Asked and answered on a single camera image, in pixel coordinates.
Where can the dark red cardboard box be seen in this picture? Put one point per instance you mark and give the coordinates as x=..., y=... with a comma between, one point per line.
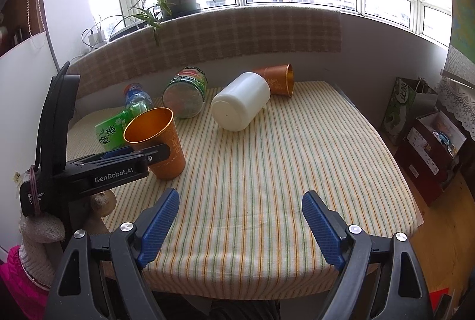
x=430, y=153

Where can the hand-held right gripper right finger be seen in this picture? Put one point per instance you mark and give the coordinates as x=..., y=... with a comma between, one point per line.
x=322, y=231

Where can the glass jar with green label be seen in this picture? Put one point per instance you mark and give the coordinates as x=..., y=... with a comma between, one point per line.
x=185, y=93

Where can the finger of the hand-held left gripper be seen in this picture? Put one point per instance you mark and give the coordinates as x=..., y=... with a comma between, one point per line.
x=156, y=154
x=115, y=153

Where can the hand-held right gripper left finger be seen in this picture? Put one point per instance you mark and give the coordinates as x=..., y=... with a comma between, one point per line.
x=160, y=227

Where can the orange metal cup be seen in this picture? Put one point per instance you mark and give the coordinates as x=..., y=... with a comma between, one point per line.
x=276, y=80
x=163, y=141

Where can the green label plastic bottle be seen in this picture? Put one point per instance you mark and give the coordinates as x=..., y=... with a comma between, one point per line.
x=137, y=101

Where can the white lace cloth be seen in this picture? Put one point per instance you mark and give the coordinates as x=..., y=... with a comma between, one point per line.
x=458, y=89

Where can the striped tablecloth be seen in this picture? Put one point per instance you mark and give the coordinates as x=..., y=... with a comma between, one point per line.
x=267, y=193

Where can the pink rubber band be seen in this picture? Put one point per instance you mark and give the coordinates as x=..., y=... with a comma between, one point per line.
x=36, y=190

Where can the white plastic cup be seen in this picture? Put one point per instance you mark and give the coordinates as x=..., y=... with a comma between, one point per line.
x=241, y=101

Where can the person's left hand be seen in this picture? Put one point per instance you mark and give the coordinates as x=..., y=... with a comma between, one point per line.
x=40, y=229

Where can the green paper bag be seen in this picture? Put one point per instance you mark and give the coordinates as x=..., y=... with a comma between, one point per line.
x=402, y=108

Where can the person's left forearm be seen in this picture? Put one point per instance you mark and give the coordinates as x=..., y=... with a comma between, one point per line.
x=26, y=275

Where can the wooden chair post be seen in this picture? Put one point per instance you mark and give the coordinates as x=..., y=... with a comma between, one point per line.
x=102, y=204

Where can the checked beige cloth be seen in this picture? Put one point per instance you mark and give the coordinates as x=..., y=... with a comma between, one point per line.
x=241, y=34

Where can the green wall poster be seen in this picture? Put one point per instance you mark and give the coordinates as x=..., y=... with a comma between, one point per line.
x=462, y=11

